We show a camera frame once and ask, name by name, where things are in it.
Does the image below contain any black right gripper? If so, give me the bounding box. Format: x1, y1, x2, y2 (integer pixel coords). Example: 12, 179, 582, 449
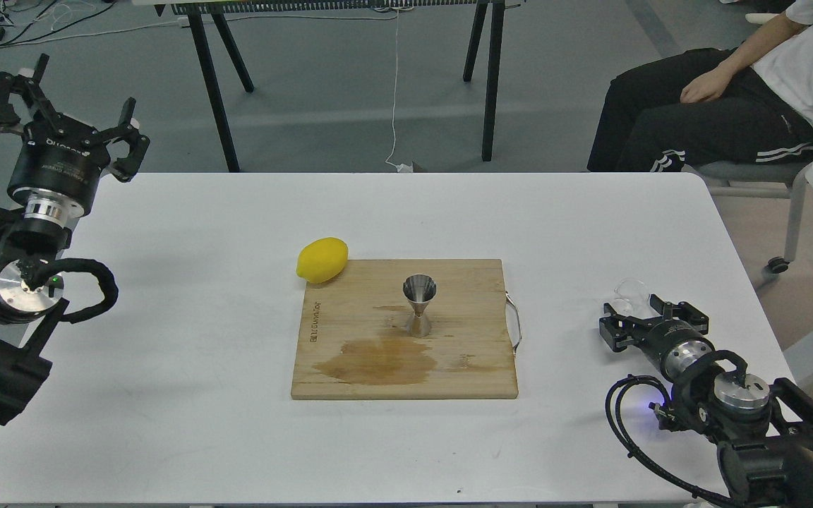
598, 294, 714, 382

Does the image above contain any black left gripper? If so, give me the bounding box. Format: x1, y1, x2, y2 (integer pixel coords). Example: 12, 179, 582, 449
0, 53, 151, 218

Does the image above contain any clear glass cup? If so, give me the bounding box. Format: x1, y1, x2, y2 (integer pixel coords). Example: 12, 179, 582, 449
607, 277, 657, 319

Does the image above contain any steel jigger measuring cup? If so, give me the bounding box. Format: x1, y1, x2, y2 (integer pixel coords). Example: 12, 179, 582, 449
402, 274, 438, 338

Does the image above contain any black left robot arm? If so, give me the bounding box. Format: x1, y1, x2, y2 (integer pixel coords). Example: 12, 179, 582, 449
0, 54, 150, 425

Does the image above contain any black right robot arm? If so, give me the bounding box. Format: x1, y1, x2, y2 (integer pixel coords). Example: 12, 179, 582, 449
599, 295, 813, 507

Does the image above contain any black-legged background table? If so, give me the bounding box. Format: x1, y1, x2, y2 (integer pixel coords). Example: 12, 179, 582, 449
133, 1, 522, 173

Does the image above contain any grey chair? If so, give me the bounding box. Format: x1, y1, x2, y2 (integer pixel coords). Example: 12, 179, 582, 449
693, 161, 809, 277

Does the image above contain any wooden cutting board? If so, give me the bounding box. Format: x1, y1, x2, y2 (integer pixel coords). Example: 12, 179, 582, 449
290, 258, 519, 401

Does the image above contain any seated person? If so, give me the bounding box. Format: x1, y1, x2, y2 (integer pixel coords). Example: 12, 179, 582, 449
586, 1, 813, 171

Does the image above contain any yellow lemon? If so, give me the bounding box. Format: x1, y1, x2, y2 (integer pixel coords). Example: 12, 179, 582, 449
296, 237, 349, 285

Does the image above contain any white hanging cable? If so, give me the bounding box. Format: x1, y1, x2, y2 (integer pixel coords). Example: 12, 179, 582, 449
385, 7, 414, 173

